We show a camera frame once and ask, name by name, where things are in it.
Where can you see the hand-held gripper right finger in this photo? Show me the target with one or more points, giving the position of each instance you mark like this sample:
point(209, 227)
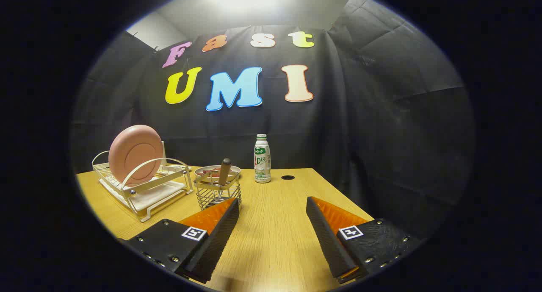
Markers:
point(328, 245)

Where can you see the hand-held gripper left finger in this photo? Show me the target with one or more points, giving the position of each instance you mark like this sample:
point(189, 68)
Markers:
point(216, 245)

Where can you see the pink plate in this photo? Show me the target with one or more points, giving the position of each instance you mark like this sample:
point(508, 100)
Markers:
point(135, 154)

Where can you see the white oval food plate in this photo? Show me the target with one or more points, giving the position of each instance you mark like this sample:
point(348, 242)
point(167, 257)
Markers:
point(203, 170)

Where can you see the brown chicken drumstick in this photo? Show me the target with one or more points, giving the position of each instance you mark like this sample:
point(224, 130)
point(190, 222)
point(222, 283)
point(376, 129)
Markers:
point(213, 173)

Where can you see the white green drink bottle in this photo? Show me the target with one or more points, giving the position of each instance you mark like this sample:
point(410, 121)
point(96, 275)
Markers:
point(262, 165)

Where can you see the black backdrop cloth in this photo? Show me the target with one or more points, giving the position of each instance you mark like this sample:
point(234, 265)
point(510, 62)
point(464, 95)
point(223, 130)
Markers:
point(360, 135)

